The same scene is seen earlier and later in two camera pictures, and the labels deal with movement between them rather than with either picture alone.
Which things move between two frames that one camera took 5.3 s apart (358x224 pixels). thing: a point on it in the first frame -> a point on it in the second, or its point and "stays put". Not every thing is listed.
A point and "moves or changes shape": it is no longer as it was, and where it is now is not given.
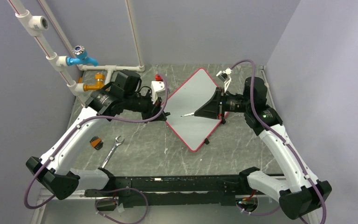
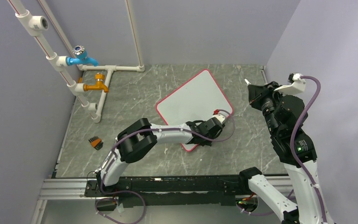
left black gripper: x=153 y=109 -> x=207 y=143
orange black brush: x=97 y=143 stays put
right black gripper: x=211 y=108 -> x=257 y=92
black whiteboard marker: x=188 y=114 moves or changes shape
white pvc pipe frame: x=29 y=24 stays put
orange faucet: x=99 y=77 stays put
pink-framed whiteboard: x=187 y=98 stays put
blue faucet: x=81 y=57 stays put
